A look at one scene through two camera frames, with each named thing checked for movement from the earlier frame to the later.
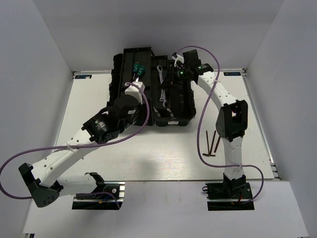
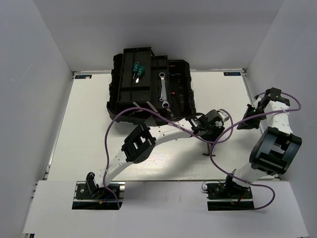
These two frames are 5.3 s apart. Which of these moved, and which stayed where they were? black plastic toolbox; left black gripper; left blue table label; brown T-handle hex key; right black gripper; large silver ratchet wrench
Moved: right black gripper; large silver ratchet wrench; left black gripper
Stayed: black plastic toolbox; left blue table label; brown T-handle hex key
